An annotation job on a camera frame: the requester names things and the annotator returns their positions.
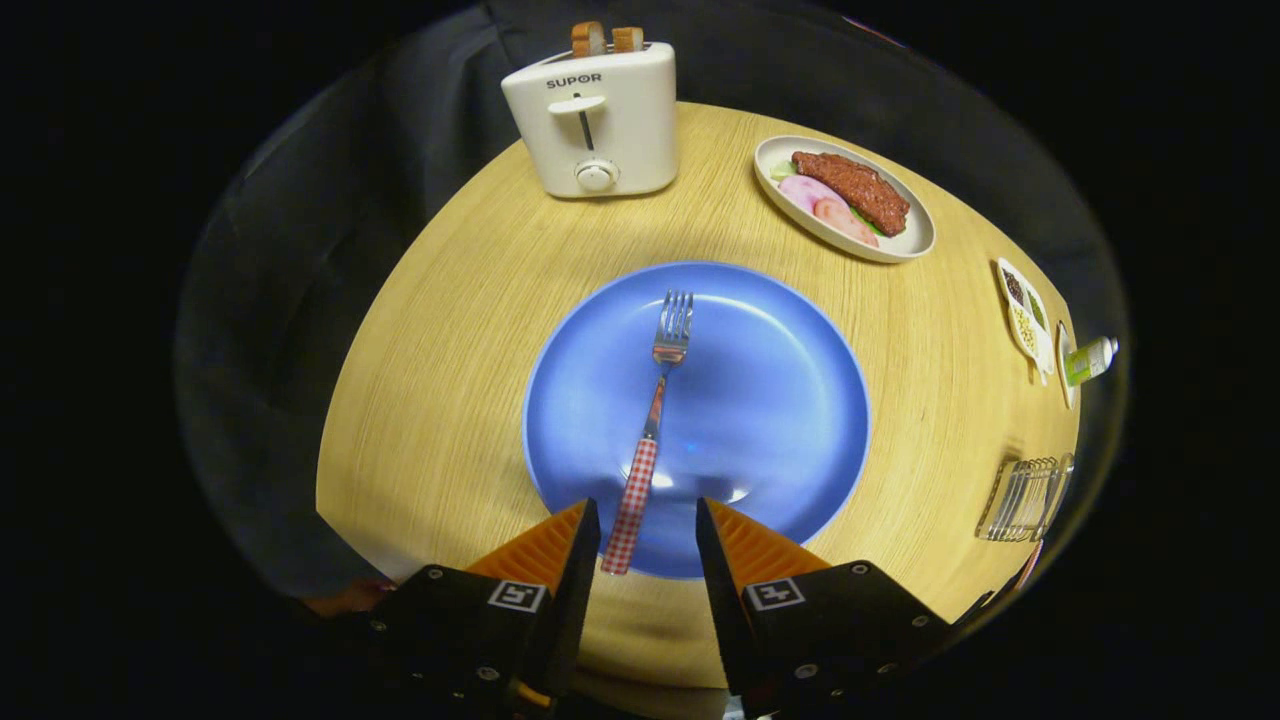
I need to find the brown meat piece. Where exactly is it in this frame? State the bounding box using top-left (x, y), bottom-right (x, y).
top-left (790, 150), bottom-right (912, 237)

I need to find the light pink ham slice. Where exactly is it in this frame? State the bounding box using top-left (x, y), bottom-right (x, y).
top-left (777, 174), bottom-right (846, 213)

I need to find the blue round plate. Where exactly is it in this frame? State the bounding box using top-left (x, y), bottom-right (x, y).
top-left (522, 261), bottom-right (871, 580)

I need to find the white divided bean dish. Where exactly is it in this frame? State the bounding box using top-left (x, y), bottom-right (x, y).
top-left (996, 257), bottom-right (1056, 386)

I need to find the fork with red checked handle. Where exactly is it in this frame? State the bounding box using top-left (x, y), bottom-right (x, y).
top-left (600, 290), bottom-right (695, 576)

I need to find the metal perforated basket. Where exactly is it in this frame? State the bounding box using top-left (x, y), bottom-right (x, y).
top-left (975, 453), bottom-right (1076, 544)

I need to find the salmon pink ham slice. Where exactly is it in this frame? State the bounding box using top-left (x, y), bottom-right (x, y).
top-left (812, 196), bottom-right (881, 248)

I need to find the green label metal bottle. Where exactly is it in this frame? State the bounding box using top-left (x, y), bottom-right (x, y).
top-left (1063, 336), bottom-right (1120, 387)

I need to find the white toaster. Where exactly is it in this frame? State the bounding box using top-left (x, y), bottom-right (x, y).
top-left (500, 41), bottom-right (680, 199)

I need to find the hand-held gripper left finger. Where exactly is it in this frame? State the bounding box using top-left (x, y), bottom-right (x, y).
top-left (358, 498), bottom-right (602, 716)

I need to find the white oval meat plate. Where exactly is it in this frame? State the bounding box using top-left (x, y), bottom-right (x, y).
top-left (753, 135), bottom-right (937, 264)

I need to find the small white dish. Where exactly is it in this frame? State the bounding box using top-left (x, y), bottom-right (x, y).
top-left (1055, 320), bottom-right (1079, 410)

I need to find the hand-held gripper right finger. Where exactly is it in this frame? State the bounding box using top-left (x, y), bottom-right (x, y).
top-left (695, 495), bottom-right (953, 718)

